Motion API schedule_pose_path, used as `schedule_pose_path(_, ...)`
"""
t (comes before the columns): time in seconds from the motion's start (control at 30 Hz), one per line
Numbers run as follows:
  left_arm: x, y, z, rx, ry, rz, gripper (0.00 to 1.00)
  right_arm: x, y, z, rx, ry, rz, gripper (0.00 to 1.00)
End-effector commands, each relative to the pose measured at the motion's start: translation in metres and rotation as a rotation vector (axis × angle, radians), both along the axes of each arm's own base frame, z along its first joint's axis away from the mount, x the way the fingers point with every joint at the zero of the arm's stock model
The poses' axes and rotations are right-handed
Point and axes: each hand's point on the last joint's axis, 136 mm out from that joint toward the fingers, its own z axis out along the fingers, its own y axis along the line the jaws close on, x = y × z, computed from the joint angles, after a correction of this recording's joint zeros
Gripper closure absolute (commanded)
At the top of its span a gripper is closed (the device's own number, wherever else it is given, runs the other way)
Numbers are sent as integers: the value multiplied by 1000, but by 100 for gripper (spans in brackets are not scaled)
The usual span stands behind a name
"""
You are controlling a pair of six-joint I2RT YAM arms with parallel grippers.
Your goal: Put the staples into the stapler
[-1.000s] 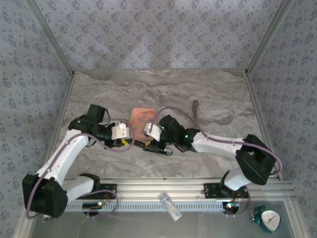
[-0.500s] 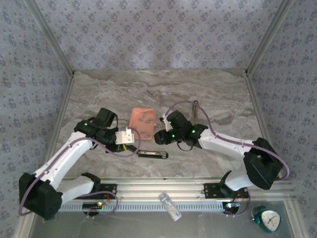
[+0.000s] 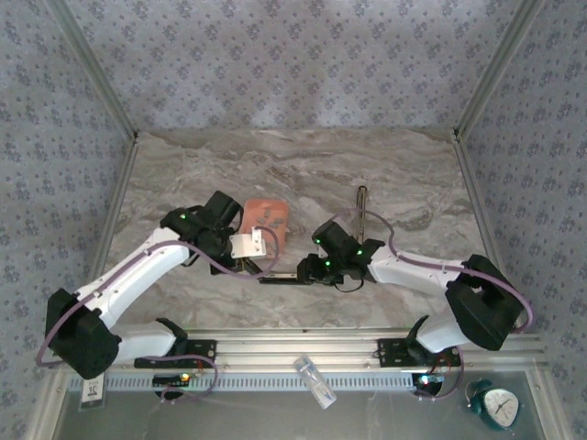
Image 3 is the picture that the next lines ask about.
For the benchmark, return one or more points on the black stapler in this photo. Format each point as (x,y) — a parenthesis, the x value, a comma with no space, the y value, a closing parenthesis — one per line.
(280,276)

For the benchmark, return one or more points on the beige stapler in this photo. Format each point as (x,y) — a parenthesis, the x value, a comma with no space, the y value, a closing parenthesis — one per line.
(360,201)

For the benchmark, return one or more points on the pink plastic tray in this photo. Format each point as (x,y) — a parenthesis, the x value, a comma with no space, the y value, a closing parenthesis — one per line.
(266,204)

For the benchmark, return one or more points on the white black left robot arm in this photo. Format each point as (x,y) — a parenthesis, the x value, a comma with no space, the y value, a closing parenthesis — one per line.
(128,275)

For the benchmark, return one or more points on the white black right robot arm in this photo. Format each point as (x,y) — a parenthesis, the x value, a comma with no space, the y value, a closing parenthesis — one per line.
(413,275)

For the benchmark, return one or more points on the clear plastic bottle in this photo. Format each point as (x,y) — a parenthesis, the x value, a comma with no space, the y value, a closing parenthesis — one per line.
(316,385)

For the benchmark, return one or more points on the left circuit board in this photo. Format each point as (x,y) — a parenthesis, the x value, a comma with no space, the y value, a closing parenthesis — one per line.
(172,379)

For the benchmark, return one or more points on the circuit board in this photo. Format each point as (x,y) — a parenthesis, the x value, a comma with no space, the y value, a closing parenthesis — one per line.
(428,381)
(172,379)

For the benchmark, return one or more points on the grey metal shelf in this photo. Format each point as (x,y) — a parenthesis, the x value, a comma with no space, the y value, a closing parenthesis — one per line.
(229,417)

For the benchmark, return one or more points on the right circuit board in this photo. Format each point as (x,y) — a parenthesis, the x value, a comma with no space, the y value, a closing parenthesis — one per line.
(428,381)

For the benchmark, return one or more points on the white label card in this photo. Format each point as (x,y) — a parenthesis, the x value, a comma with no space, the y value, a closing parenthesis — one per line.
(93,393)

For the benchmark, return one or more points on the green alarm clock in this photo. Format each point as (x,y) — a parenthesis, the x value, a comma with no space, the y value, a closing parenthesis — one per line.
(500,408)

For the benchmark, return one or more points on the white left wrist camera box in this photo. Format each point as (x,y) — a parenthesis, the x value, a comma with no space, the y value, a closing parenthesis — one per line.
(247,244)

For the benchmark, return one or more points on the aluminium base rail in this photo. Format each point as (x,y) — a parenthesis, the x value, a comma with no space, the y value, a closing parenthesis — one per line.
(298,341)

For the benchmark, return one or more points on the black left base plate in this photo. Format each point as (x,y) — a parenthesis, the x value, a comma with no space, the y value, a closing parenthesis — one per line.
(206,348)

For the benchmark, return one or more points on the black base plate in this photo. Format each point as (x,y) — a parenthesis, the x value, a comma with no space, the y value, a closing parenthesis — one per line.
(390,353)
(206,348)

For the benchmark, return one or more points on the aluminium side rail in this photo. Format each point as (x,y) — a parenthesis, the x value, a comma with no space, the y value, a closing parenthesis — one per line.
(472,183)
(121,179)

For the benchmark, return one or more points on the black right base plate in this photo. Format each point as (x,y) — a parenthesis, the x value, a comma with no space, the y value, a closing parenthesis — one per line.
(390,353)

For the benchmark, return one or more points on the aluminium corner post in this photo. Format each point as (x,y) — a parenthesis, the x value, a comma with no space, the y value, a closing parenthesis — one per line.
(95,69)
(495,69)

